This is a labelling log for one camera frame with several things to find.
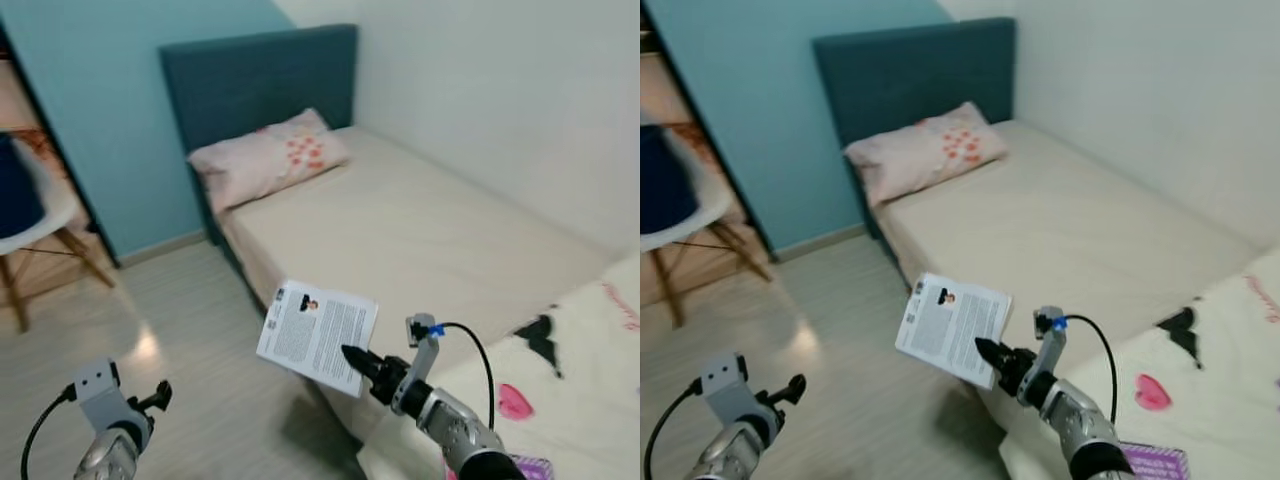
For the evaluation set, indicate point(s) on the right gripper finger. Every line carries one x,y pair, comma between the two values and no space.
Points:
994,357
362,365

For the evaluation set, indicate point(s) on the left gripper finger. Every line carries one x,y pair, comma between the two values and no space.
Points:
794,388
160,392

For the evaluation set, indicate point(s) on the white printed booklet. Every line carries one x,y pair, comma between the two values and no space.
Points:
950,325
310,335

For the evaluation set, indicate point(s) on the cream cartoon print blanket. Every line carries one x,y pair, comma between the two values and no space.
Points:
580,380
1220,380

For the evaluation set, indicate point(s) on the pink patterned pillow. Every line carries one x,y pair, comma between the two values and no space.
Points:
910,158
250,165

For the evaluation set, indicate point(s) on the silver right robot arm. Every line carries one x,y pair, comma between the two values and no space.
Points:
455,430
1085,425

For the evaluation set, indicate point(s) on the purple printed card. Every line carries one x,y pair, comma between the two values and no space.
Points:
1155,463
532,468

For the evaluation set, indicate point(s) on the white chair wooden legs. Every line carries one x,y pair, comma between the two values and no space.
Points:
700,205
55,210

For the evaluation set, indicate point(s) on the blue plastic bucket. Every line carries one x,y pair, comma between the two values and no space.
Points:
665,185
15,190

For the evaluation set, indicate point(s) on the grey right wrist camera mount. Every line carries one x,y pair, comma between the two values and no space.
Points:
1050,345
425,350

